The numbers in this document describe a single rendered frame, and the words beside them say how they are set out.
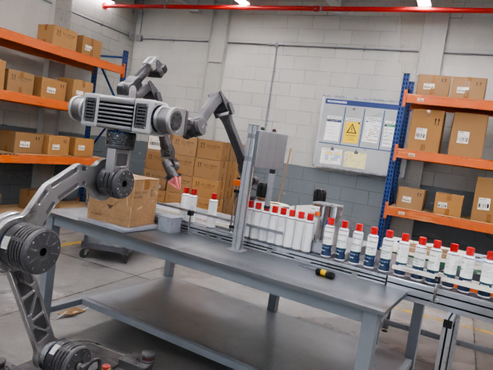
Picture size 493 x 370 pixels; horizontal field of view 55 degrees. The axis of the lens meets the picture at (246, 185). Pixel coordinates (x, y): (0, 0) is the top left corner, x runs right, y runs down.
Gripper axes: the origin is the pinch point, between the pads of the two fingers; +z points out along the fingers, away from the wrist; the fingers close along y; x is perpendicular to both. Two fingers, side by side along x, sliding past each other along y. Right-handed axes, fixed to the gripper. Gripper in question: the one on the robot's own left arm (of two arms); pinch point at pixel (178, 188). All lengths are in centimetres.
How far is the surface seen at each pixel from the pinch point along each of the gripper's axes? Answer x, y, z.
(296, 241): -55, -4, 64
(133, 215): 10.1, -36.0, 11.4
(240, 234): -35, -17, 49
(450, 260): -118, -4, 106
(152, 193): 3.7, -20.6, 1.2
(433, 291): -105, -8, 115
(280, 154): -72, -8, 22
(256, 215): -41, -3, 41
